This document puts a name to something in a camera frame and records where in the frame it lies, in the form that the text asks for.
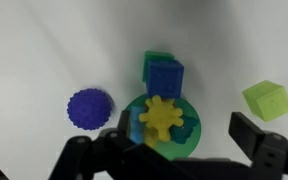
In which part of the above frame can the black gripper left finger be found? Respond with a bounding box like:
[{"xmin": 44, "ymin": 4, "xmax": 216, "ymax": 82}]
[{"xmin": 48, "ymin": 109, "xmax": 198, "ymax": 180}]

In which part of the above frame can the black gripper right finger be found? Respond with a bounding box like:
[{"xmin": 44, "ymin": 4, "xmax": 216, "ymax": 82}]
[{"xmin": 228, "ymin": 111, "xmax": 288, "ymax": 180}]

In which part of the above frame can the yellow microbe shaped toy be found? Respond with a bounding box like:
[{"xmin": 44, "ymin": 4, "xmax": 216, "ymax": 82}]
[{"xmin": 138, "ymin": 95, "xmax": 185, "ymax": 143}]

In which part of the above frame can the light blue toy piece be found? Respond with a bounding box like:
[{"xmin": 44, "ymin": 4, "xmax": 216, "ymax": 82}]
[{"xmin": 129, "ymin": 106, "xmax": 147, "ymax": 145}]

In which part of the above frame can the yellow toy block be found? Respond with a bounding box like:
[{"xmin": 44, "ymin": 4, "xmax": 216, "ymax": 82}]
[{"xmin": 145, "ymin": 127, "xmax": 161, "ymax": 148}]

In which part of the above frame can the teal toy piece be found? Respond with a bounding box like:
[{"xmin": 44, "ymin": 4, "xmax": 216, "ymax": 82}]
[{"xmin": 171, "ymin": 115, "xmax": 200, "ymax": 145}]

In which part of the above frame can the green toy block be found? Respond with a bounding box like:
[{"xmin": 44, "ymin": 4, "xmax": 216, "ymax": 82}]
[{"xmin": 141, "ymin": 50, "xmax": 176, "ymax": 83}]

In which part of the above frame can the purple bumpy ball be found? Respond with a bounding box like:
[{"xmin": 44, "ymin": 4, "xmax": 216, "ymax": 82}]
[{"xmin": 66, "ymin": 87, "xmax": 114, "ymax": 131}]

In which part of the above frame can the lime green cube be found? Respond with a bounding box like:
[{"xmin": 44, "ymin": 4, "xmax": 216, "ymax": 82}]
[{"xmin": 242, "ymin": 79, "xmax": 288, "ymax": 123}]

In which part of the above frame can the blue cube with holes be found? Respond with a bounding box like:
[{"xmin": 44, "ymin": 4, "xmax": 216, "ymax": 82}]
[{"xmin": 145, "ymin": 59, "xmax": 185, "ymax": 100}]

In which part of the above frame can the green round base plate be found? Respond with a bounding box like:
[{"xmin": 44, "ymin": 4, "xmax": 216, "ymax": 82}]
[{"xmin": 122, "ymin": 93, "xmax": 203, "ymax": 161}]

